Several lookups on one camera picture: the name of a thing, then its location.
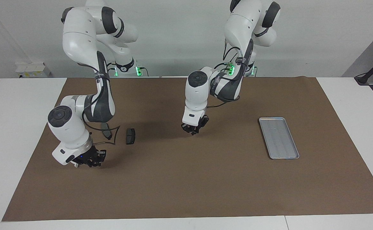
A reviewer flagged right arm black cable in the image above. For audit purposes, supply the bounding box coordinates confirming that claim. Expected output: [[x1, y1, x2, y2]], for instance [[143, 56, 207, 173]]
[[86, 96, 121, 144]]

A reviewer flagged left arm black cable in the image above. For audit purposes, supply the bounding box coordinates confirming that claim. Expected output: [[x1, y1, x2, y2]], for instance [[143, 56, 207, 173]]
[[207, 38, 255, 110]]

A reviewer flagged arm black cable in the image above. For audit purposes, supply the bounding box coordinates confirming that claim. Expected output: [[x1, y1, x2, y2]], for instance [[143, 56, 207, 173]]
[[86, 96, 121, 144], [207, 38, 255, 110]]

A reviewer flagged silver metal tray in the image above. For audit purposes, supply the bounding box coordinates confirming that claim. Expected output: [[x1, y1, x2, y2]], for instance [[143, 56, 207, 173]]
[[259, 117, 300, 160]]

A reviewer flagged brown table mat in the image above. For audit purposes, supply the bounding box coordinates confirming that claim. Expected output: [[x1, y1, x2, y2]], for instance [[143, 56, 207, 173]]
[[1, 77, 373, 222]]

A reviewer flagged black clamp stand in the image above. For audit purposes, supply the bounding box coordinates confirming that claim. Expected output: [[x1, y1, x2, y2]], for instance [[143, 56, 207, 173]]
[[354, 50, 373, 85]]

